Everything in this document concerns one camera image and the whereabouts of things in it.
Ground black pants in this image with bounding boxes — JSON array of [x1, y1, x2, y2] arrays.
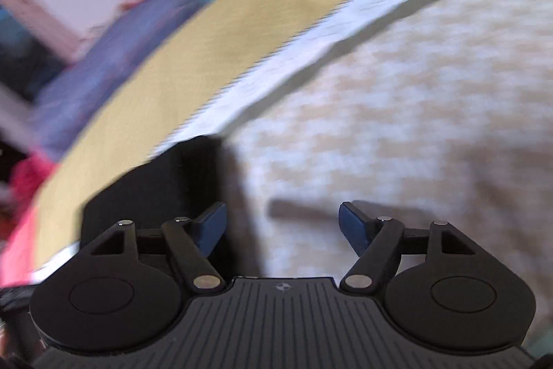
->
[[80, 136, 262, 280]]

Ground bright pink cloth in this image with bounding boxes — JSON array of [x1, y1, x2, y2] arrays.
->
[[1, 206, 36, 287]]

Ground magenta clothes pile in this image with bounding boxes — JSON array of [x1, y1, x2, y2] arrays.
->
[[8, 152, 56, 202]]

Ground blue plaid sheet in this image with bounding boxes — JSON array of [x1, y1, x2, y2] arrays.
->
[[32, 0, 205, 162]]

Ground yellow patterned bed cover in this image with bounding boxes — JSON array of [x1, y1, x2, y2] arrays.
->
[[31, 0, 345, 269]]

